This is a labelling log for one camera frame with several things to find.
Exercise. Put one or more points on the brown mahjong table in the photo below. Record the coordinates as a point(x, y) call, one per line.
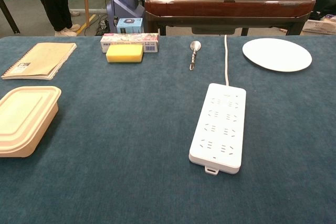
point(228, 7)

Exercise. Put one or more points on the white plastic basket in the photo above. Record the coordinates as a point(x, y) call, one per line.
point(319, 27)

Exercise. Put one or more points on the kraft spiral notebook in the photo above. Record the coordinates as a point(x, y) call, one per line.
point(39, 60)

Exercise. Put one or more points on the white round plate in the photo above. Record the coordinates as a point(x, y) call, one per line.
point(277, 54)

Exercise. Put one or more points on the white power strip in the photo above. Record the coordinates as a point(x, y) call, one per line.
point(218, 129)

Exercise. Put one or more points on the floral patterned carton box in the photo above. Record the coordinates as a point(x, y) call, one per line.
point(128, 38)

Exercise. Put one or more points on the beige lidded lunch box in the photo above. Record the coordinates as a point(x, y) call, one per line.
point(23, 119)

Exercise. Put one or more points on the black bag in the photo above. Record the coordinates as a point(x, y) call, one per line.
point(326, 5)

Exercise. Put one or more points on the yellow sponge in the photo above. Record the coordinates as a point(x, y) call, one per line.
point(124, 52)

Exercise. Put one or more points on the small light blue box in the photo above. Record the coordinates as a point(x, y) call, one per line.
point(130, 26)

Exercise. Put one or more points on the blue tablecloth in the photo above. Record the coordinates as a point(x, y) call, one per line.
point(118, 129)

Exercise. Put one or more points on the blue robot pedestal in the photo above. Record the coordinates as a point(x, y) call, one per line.
point(126, 1)

